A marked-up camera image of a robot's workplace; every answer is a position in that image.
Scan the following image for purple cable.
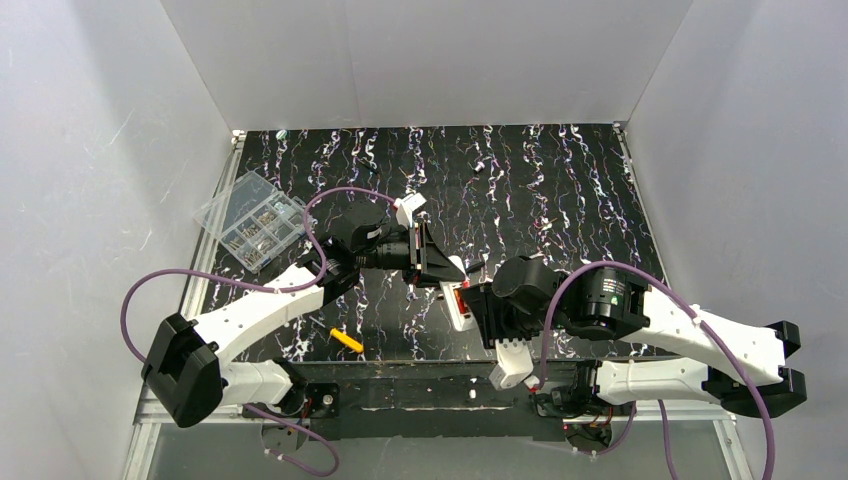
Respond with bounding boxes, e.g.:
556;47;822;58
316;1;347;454
533;260;778;480
119;186;399;478

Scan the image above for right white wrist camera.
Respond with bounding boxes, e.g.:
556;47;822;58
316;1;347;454
489;340;540;391

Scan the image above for yellow black pliers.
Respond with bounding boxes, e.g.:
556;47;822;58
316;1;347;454
465;261;486;274

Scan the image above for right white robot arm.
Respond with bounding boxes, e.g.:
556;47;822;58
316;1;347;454
452;256;808;418

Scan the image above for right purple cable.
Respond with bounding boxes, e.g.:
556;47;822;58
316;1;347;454
533;260;778;480

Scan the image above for clear plastic screw box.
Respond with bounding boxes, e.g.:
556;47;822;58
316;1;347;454
193;171;305;274

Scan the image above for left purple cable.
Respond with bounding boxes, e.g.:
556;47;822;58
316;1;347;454
119;186;399;478

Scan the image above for aluminium frame rail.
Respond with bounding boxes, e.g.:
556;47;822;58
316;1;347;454
122;129;753;480

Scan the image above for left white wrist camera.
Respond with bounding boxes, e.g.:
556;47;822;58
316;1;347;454
392;192;426;228

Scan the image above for white remote control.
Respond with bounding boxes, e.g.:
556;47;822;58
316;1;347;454
439;255;476;332

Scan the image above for yellow handle screwdriver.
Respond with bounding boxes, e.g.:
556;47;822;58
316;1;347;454
311;318;365;354

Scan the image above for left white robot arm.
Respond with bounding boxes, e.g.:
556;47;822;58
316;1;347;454
141;193;466;428

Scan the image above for thin black rod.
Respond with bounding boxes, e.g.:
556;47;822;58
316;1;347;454
357;160;380;175

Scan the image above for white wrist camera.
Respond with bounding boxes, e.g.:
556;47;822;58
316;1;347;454
489;340;540;391
392;192;426;228

